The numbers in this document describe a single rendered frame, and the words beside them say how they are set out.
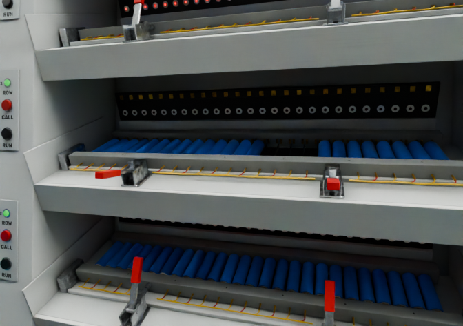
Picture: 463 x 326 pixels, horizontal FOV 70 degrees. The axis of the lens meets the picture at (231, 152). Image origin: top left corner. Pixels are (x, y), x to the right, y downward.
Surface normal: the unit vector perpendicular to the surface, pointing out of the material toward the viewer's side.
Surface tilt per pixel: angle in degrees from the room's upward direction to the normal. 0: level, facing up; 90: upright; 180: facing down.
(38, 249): 90
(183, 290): 111
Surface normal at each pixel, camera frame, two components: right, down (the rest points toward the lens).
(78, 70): -0.26, 0.37
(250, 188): -0.08, -0.93
